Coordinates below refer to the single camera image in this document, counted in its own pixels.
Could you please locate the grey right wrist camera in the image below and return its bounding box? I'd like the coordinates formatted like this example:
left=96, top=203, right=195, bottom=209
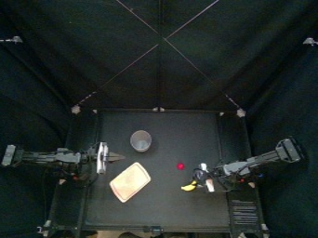
left=222, top=160, right=251, bottom=177

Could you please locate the clear plastic cup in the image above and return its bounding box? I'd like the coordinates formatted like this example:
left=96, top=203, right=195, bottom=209
left=129, top=129, right=152, bottom=153

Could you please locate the yellow toy banana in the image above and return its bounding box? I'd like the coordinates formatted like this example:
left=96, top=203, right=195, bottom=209
left=180, top=180, right=199, bottom=192

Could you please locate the thin pale diagonal cord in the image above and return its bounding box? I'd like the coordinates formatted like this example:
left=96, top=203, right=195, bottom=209
left=115, top=0, right=242, bottom=110
left=76, top=0, right=220, bottom=107

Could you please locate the silver cloth clamp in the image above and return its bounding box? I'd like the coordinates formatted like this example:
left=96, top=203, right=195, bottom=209
left=0, top=35, right=25, bottom=45
left=302, top=36, right=318, bottom=47

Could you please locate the white text label sticker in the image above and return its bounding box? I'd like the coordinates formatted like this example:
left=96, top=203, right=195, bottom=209
left=230, top=199, right=259, bottom=228

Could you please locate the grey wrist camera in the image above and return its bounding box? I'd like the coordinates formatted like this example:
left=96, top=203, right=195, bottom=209
left=56, top=147, right=83, bottom=165
left=222, top=160, right=251, bottom=177

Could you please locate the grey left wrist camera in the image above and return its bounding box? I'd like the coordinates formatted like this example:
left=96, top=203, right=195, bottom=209
left=56, top=147, right=83, bottom=165

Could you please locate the silver table corner fitting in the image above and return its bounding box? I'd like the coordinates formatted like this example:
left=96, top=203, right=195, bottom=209
left=259, top=223, right=271, bottom=238
left=36, top=219, right=53, bottom=238

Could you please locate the black cloth backdrop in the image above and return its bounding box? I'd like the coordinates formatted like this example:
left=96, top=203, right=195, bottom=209
left=0, top=0, right=318, bottom=238

